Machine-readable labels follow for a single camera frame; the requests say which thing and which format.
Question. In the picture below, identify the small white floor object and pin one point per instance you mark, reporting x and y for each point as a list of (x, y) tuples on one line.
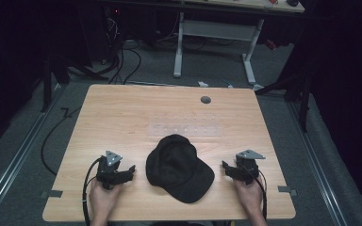
[(203, 84)]

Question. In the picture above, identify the person's left hand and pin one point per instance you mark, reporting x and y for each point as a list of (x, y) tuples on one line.
[(102, 197)]

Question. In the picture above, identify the black object on desk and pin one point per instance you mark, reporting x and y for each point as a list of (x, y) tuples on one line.
[(292, 2)]

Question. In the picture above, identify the person's right hand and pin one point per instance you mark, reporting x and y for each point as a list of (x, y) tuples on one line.
[(248, 196)]

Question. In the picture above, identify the black metal stand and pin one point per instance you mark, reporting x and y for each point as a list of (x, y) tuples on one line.
[(47, 84), (304, 103)]

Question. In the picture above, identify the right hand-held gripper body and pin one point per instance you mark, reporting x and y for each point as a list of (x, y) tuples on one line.
[(248, 164)]

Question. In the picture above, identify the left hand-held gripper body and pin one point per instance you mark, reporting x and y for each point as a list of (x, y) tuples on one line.
[(109, 171)]

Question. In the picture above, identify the grey tape piece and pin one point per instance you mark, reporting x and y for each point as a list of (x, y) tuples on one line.
[(286, 190), (52, 194)]

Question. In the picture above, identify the grey metal frame desk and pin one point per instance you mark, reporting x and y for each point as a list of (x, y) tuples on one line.
[(217, 29)]

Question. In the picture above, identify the black baseball cap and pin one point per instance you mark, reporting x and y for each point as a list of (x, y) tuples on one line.
[(177, 169)]

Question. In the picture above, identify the metal floor rail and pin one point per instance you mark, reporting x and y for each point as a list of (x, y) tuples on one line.
[(15, 157), (319, 163)]

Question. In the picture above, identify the red object under desk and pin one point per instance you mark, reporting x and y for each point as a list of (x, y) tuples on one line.
[(271, 44)]

